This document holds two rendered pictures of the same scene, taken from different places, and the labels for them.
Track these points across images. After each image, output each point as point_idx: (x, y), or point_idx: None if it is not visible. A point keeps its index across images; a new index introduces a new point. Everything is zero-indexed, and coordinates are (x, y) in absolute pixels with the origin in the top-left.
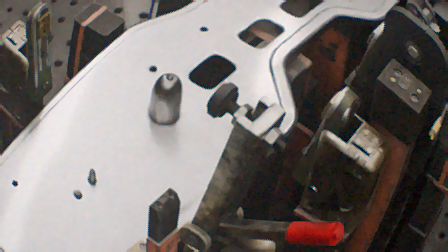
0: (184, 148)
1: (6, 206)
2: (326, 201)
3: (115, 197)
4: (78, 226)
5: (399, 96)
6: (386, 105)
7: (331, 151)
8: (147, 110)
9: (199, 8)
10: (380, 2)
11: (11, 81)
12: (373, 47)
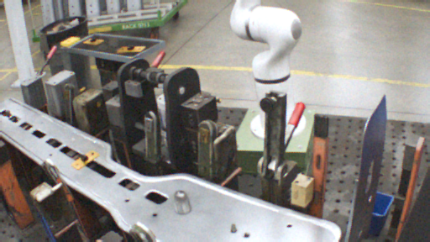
0: (204, 202)
1: None
2: (228, 165)
3: (242, 220)
4: (270, 233)
5: (207, 102)
6: (204, 115)
7: (221, 144)
8: (182, 214)
9: (111, 202)
10: (97, 144)
11: None
12: (156, 127)
